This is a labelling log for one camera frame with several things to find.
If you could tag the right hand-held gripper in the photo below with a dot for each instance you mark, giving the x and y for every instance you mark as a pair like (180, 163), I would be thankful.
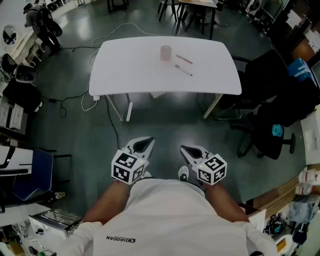
(212, 170)

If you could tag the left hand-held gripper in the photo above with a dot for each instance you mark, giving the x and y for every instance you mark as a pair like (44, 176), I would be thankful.
(125, 167)

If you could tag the pink plastic cup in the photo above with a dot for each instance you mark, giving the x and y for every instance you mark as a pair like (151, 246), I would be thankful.
(165, 53)

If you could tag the red pen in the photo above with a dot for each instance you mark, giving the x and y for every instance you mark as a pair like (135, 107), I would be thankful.
(184, 59)

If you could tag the person's left forearm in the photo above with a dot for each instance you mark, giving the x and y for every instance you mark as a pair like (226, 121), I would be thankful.
(107, 202)

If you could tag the person's right forearm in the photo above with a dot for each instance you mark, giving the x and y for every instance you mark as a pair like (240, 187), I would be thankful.
(225, 202)

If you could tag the person's right shoe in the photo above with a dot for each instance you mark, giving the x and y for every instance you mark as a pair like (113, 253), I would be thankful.
(183, 173)

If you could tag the person's shoe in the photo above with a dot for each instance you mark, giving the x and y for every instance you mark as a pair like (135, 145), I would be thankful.
(183, 173)
(147, 174)

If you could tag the person's left shoe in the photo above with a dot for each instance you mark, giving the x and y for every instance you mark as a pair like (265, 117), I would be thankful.
(147, 174)

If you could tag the white table leg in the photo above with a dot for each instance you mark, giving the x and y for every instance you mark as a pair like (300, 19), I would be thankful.
(129, 110)

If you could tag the beige table leg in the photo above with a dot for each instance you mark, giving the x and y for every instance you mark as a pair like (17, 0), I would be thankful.
(212, 107)
(117, 110)

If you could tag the white power strip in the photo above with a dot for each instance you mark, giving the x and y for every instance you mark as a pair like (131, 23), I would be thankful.
(96, 98)

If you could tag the person's white shirt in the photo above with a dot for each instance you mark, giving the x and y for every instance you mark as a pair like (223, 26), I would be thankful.
(170, 220)

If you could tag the teal object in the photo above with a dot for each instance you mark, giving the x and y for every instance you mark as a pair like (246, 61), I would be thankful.
(277, 130)

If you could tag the black mesh office chair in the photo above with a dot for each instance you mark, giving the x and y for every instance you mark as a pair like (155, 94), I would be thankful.
(262, 75)

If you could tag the blue chair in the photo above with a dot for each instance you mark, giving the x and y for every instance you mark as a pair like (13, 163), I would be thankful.
(37, 170)

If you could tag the black clothing pile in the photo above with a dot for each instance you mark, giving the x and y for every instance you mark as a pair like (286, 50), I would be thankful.
(295, 100)

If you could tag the white plastic jug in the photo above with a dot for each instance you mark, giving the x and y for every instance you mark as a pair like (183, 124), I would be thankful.
(308, 176)
(306, 189)

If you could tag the white and black device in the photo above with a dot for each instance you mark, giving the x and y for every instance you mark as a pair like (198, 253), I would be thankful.
(15, 157)

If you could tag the black bag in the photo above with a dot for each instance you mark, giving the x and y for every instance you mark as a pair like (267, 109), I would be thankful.
(21, 96)

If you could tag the white drawer cabinet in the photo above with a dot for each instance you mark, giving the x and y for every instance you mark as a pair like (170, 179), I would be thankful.
(12, 115)

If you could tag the blue carton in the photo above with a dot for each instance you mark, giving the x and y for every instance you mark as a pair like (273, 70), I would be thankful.
(300, 68)

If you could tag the white round device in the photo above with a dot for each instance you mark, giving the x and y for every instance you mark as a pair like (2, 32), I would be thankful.
(26, 74)

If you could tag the grey chair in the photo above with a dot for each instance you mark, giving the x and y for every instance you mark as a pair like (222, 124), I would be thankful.
(167, 7)

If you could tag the black high table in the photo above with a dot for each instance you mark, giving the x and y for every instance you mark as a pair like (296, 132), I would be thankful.
(118, 6)

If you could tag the wooden table with black legs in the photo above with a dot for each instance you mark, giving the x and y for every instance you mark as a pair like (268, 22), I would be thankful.
(200, 3)

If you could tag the white dresser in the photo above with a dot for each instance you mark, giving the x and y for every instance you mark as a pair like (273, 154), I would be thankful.
(22, 50)

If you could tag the round white mirror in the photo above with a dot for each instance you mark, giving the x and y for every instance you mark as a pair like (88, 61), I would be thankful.
(9, 35)

